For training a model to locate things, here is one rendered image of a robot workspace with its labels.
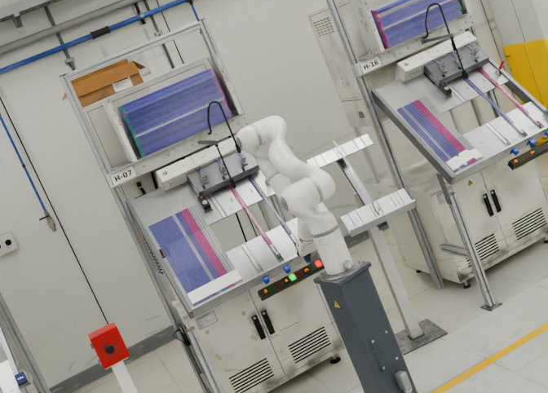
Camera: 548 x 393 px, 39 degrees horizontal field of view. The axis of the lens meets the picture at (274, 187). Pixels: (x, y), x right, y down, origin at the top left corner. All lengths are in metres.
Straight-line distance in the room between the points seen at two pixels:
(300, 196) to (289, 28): 2.75
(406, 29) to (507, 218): 1.19
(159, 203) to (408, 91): 1.48
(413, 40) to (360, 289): 1.68
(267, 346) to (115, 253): 1.76
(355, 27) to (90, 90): 1.49
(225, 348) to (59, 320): 1.80
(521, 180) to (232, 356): 1.88
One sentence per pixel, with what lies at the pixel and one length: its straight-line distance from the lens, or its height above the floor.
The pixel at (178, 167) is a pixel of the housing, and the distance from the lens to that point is 3.88.
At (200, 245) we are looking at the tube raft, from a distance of 3.68.
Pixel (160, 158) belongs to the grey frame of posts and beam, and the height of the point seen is 1.35.
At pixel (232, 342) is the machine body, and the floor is 0.39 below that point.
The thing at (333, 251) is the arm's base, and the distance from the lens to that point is 3.18.
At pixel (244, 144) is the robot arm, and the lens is 3.33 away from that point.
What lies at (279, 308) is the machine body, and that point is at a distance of 3.97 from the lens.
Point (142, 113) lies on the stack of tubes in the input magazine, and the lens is 3.84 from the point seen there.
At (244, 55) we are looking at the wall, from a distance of 5.57.
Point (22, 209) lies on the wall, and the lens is 5.33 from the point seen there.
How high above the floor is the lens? 1.74
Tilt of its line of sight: 11 degrees down
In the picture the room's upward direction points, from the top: 23 degrees counter-clockwise
